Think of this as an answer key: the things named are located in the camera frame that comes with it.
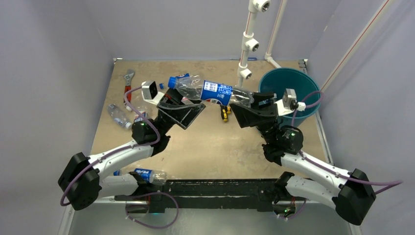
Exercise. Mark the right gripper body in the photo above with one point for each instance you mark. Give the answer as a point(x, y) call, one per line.
point(268, 130)

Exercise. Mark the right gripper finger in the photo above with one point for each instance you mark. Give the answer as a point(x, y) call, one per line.
point(262, 98)
point(253, 116)

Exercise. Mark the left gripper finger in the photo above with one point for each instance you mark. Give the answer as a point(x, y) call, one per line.
point(173, 97)
point(186, 113)

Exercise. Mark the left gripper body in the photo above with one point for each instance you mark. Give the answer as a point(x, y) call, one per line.
point(164, 124)

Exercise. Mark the Pepsi bottle blue cap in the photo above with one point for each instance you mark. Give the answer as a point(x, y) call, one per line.
point(194, 88)

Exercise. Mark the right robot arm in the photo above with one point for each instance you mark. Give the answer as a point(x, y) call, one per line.
point(347, 192)

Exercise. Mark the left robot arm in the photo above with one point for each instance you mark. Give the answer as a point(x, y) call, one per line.
point(88, 178)

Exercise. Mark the teal plastic bin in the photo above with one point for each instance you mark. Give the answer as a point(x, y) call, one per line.
point(306, 88)

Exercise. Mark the Pepsi bottle at back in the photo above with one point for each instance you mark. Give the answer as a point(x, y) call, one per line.
point(162, 86)

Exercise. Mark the clear bottle blue-orange label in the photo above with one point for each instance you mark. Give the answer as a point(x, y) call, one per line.
point(143, 109)

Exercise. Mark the left yellow-black screwdriver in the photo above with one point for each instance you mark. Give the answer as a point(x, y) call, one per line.
point(224, 114)

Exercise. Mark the small clear bottle far left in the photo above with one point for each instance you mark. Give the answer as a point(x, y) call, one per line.
point(119, 116)

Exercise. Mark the white PVC pipe stand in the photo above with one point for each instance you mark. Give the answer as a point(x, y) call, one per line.
point(249, 43)

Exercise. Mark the Pepsi bottle near base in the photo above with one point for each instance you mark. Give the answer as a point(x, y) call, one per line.
point(155, 177)

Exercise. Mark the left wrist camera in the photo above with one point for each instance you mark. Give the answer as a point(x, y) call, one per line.
point(150, 93)

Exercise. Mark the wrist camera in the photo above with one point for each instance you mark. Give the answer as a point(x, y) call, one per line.
point(288, 104)
point(150, 93)

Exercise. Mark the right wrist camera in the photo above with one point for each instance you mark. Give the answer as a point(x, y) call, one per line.
point(288, 104)

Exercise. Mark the red handled adjustable wrench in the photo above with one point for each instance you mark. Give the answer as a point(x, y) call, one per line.
point(128, 80)

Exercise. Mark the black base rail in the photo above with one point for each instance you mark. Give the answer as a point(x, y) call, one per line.
point(255, 194)

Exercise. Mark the white pipe on wall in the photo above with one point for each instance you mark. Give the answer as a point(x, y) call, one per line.
point(268, 54)

